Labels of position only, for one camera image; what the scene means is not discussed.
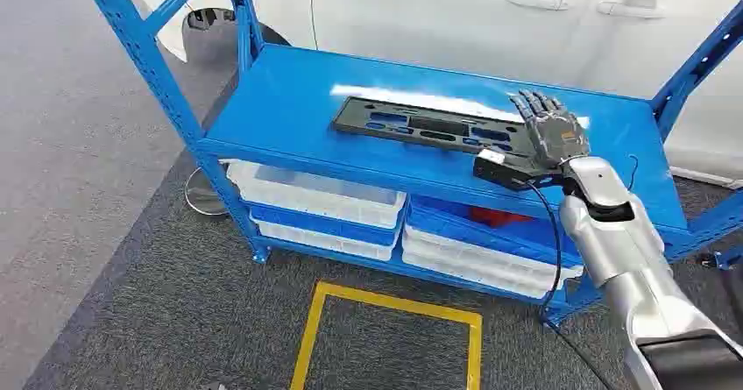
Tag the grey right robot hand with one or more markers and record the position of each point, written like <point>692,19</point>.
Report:
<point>554,135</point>

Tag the black plastic panel with cutouts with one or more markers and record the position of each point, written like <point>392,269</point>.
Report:
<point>360,117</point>

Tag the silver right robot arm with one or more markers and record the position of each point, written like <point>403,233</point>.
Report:
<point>621,248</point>

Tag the red part in bin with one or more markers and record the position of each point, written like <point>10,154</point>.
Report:
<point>499,217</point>

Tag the white plastic bin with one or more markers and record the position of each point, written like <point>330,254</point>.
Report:
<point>325,244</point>
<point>313,193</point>
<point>464,262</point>

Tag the white car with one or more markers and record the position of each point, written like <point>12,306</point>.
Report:
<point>435,16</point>

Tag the blue metal shelf rack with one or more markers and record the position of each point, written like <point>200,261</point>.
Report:
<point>290,103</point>

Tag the chrome stanchion base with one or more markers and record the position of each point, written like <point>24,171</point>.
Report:
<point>203,196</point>

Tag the black car wheel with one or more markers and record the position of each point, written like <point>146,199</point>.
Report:
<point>209,18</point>

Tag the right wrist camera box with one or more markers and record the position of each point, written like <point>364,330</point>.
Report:
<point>499,173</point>

